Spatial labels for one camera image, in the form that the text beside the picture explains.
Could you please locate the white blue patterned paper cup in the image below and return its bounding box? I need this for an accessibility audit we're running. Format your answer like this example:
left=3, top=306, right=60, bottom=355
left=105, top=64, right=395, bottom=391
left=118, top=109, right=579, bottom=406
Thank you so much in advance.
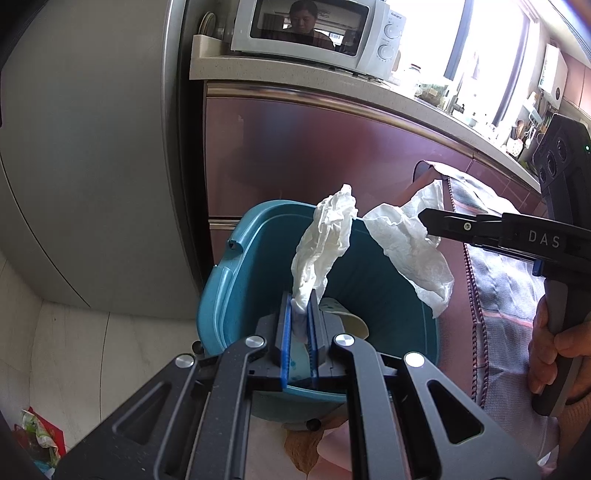
left=288, top=342, right=315, bottom=385

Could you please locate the kitchen window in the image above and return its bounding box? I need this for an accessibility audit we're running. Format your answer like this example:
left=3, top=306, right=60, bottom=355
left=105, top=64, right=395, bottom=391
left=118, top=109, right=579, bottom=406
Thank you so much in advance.
left=397, top=0, right=532, bottom=126

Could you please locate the metal kitchen faucet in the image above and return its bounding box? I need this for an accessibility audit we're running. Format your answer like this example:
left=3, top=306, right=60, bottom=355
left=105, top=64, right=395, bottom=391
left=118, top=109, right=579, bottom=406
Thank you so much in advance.
left=450, top=74, right=465, bottom=114

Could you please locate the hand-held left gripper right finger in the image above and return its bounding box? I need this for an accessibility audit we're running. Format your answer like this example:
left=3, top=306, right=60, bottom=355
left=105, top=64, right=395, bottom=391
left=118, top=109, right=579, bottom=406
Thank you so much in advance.
left=308, top=288, right=543, bottom=480

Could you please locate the purple plaid cloth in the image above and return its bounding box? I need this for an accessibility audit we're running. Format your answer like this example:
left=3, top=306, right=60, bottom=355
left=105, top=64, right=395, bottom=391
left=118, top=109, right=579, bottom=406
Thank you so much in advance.
left=443, top=161, right=568, bottom=462

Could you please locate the person's right hand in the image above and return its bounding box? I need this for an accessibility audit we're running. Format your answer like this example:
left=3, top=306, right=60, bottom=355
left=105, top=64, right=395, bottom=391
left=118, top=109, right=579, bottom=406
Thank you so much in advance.
left=526, top=295, right=591, bottom=403

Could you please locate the large yellow-lined paper cup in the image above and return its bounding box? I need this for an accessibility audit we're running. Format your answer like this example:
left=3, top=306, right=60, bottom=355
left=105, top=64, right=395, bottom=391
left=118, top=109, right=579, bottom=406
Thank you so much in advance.
left=321, top=298, right=370, bottom=341

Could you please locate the white microwave oven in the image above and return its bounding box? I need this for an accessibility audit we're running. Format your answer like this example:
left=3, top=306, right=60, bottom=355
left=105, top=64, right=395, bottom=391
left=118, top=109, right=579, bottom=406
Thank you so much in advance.
left=230, top=0, right=408, bottom=79

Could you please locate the white water heater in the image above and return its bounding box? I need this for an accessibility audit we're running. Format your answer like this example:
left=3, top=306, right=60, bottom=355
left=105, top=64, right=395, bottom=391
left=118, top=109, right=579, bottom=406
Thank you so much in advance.
left=539, top=44, right=570, bottom=103

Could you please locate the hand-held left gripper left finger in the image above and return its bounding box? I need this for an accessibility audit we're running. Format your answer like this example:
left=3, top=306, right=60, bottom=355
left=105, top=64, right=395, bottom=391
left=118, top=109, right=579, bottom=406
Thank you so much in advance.
left=55, top=293, right=294, bottom=480

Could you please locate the red green snack packet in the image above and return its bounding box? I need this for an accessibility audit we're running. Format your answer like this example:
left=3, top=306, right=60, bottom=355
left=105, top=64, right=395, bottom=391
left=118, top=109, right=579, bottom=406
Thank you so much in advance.
left=11, top=406, right=68, bottom=477

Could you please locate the beige dish holder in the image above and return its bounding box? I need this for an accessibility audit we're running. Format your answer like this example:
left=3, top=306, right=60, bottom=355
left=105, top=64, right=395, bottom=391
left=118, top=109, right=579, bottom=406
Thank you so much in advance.
left=191, top=34, right=234, bottom=59

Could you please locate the white tissue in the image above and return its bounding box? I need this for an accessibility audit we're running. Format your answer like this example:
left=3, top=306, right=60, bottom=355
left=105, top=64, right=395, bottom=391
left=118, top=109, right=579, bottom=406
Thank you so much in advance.
left=362, top=180, right=455, bottom=319
left=291, top=184, right=359, bottom=343

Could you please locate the person's right forearm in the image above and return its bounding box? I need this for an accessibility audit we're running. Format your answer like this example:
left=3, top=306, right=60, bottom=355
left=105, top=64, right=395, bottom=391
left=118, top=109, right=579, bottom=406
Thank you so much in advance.
left=540, top=394, right=591, bottom=480

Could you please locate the grey refrigerator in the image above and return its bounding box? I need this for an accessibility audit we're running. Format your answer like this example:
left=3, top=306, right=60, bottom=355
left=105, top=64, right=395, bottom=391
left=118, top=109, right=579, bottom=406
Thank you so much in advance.
left=0, top=0, right=209, bottom=319

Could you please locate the teal plastic bin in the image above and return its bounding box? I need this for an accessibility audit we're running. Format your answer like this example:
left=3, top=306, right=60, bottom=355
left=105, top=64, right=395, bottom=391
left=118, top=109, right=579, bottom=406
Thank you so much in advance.
left=198, top=199, right=439, bottom=423

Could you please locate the purple kitchen cabinet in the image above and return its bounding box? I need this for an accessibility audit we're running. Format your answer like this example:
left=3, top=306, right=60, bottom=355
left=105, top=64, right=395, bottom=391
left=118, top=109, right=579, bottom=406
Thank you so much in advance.
left=203, top=82, right=550, bottom=287

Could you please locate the bag of green vegetables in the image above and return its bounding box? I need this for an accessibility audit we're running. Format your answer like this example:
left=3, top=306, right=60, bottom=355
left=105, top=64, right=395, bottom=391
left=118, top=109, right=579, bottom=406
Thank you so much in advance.
left=417, top=83, right=447, bottom=105

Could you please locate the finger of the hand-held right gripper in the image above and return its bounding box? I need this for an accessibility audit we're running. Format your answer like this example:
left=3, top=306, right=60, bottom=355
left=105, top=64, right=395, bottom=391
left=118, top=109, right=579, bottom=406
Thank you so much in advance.
left=417, top=208, right=505, bottom=246

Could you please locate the maroon fringed tablecloth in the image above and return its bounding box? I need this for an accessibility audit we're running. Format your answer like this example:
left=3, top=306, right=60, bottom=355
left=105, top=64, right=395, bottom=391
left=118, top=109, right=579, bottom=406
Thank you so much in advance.
left=411, top=159, right=491, bottom=409

